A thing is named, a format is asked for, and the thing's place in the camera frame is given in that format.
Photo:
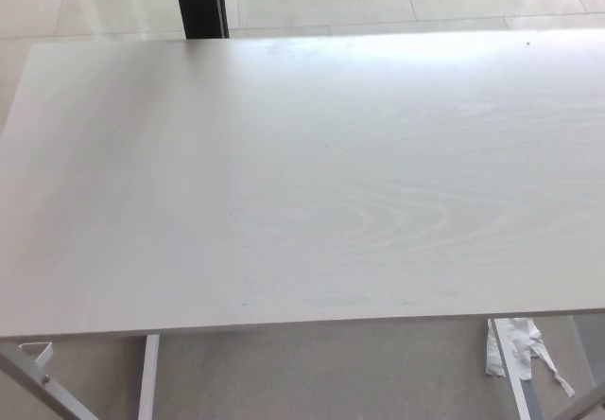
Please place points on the white upright table leg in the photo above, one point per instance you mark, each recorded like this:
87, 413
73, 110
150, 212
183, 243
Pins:
149, 377

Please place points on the white slanted table leg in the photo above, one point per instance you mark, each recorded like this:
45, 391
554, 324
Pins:
522, 403

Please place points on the white diagonal table brace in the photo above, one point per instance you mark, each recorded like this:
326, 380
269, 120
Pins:
45, 388

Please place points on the black vertical post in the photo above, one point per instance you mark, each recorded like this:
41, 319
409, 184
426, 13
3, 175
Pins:
198, 1

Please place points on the white hook bracket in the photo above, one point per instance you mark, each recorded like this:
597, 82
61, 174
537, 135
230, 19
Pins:
43, 355

